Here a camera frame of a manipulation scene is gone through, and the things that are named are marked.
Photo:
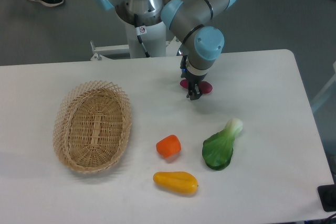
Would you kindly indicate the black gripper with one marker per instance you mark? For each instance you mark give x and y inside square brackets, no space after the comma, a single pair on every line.
[190,81]

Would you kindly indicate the purple sweet potato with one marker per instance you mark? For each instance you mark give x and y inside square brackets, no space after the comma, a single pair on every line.
[204,86]

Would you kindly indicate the silver blue-capped robot arm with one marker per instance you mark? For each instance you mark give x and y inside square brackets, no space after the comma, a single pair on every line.
[188,22]

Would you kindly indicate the orange carrot piece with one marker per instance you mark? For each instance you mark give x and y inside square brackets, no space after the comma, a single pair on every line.
[168,146]

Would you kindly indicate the green bok choy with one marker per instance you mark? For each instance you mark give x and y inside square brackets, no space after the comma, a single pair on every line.
[218,149]

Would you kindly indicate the yellow mango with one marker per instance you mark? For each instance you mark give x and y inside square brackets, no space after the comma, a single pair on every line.
[178,182]

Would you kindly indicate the woven wicker basket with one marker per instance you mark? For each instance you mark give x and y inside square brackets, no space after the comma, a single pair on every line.
[92,127]

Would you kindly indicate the black device at table edge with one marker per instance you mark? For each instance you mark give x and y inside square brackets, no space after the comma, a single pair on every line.
[327,197]

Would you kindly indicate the white metal base frame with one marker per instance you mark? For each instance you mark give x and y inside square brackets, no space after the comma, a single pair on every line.
[173,48]

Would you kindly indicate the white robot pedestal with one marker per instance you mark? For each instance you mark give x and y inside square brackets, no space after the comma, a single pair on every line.
[146,33]

